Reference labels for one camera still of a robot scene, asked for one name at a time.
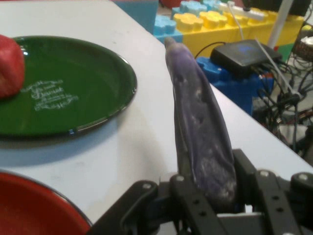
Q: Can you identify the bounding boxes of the green enamel plate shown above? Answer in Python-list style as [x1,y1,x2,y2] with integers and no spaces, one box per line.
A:
[0,35,138,138]

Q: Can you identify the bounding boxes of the red toy apple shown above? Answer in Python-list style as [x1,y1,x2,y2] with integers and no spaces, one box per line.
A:
[0,34,25,100]

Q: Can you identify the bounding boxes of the green foam block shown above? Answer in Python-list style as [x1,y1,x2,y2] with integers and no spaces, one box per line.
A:
[275,43,295,58]

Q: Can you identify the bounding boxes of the white pole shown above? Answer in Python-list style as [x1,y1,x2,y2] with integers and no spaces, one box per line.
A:
[268,0,295,48]

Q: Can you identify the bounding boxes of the teal foam block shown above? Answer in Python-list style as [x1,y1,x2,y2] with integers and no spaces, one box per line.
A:
[114,0,159,34]

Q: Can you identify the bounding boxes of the red enamel plate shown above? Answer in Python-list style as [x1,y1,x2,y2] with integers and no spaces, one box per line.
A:
[0,171,92,235]

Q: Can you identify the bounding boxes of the dark woven basket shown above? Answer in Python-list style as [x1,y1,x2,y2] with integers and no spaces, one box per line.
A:
[292,23,313,61]

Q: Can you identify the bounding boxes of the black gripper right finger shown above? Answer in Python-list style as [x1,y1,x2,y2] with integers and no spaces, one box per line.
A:
[233,148,313,235]

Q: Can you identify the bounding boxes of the tangled black cables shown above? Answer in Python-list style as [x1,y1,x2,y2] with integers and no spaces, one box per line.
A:
[251,58,313,160]

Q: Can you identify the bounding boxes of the purple toy eggplant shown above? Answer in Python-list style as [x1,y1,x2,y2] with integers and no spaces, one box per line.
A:
[164,37,238,212]

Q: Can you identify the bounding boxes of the dark blue foam block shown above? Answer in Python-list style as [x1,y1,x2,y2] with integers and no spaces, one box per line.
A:
[197,57,272,116]

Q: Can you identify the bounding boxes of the large yellow foam block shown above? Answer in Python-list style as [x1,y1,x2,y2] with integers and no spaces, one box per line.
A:
[172,8,304,58]

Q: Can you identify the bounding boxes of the black hub box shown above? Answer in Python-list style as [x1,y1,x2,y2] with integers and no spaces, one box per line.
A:
[210,39,283,79]

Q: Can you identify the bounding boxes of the thin black hub cable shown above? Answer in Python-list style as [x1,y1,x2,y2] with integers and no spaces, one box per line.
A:
[194,41,226,60]

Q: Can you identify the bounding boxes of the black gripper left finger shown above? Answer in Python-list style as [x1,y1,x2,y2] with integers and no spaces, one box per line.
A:
[87,174,228,235]

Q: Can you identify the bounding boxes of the light blue foam block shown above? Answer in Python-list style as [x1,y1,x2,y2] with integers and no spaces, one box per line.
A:
[171,0,221,14]
[154,14,184,45]

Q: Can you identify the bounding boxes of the large red foam block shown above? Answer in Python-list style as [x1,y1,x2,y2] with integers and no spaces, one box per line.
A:
[161,0,182,8]

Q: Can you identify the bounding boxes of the white power strip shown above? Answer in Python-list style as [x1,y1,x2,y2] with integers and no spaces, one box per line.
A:
[219,1,269,22]

